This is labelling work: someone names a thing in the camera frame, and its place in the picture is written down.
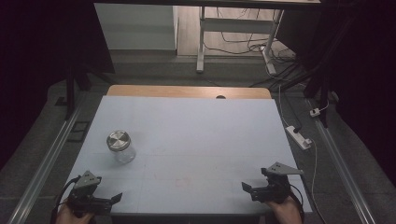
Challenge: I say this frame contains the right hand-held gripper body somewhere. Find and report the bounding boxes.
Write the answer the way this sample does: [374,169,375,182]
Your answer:
[261,161,304,205]

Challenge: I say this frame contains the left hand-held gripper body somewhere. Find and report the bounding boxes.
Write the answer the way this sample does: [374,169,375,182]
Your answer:
[66,170,107,217]

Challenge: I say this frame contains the clear glass jar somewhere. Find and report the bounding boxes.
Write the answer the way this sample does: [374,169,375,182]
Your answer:
[107,141,137,165]

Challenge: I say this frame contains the round silver metal lid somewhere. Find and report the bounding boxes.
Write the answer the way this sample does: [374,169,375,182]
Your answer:
[106,130,132,153]

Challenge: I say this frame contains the person's right hand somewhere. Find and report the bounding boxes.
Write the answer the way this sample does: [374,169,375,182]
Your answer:
[264,195,304,224]

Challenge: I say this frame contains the person's left hand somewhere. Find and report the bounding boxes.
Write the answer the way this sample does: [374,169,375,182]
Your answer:
[55,202,94,224]

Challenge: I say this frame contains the white power strip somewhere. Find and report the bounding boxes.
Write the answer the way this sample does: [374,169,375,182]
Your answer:
[285,125,313,151]

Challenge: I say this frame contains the white table mat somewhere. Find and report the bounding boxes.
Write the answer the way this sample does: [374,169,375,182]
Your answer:
[53,95,313,216]

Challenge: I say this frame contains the black metal stand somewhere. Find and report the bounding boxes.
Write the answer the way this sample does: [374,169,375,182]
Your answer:
[270,62,332,129]
[64,62,116,121]

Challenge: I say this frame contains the black curtain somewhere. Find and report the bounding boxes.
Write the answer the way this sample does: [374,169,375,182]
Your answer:
[276,0,396,179]
[0,0,115,171]

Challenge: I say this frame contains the white-legged desk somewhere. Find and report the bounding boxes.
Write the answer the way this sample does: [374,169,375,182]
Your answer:
[92,0,321,76]

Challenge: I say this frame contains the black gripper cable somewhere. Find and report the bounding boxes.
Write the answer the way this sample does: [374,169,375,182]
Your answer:
[288,183,306,224]
[50,175,82,224]

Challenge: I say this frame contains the aluminium floor rail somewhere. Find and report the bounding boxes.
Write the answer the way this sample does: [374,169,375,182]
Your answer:
[306,99,376,224]
[7,102,86,224]

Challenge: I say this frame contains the thin white cable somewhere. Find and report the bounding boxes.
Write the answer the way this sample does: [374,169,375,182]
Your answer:
[306,136,328,224]

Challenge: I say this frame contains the black rectangular floor frame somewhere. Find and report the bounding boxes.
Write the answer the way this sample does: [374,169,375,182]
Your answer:
[67,120,92,144]

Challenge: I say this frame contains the tangle of black floor cables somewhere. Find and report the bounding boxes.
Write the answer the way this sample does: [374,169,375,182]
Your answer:
[204,7,302,89]

